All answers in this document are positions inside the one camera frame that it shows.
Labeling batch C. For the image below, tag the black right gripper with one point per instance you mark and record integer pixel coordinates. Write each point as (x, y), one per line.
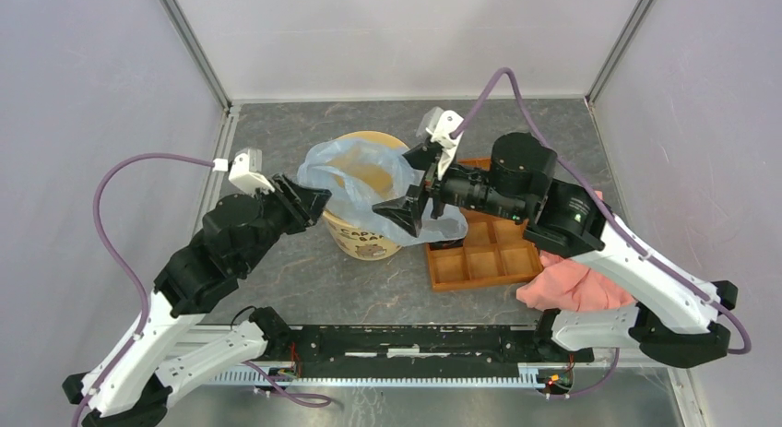
(407, 210)

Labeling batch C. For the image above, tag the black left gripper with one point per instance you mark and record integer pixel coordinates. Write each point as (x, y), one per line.
(307, 203)

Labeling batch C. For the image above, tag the light blue plastic trash bag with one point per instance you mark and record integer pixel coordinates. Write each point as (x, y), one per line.
(334, 165)

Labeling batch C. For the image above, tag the yellow capybara trash bin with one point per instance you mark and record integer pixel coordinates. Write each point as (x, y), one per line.
(357, 242)

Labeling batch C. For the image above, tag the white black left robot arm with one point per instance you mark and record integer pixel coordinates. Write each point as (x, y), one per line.
(137, 383)

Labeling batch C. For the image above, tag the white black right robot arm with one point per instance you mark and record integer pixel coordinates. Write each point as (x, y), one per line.
(673, 318)

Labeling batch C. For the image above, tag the orange compartment tray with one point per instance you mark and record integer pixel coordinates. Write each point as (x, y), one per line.
(493, 253)

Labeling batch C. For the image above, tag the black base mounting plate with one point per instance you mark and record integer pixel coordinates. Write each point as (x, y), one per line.
(428, 351)

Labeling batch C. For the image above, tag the pink cloth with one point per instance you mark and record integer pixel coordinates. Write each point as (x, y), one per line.
(567, 285)

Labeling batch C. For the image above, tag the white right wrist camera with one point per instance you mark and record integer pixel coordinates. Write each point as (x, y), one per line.
(438, 125)

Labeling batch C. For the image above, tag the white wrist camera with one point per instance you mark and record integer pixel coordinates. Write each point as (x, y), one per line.
(438, 125)
(244, 172)

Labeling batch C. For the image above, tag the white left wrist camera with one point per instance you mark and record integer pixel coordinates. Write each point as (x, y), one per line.
(244, 172)

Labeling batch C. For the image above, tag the aluminium frame rail front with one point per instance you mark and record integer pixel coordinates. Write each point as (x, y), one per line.
(658, 343)

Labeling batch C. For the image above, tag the white slotted cable duct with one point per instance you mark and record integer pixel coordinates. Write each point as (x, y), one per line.
(240, 375)

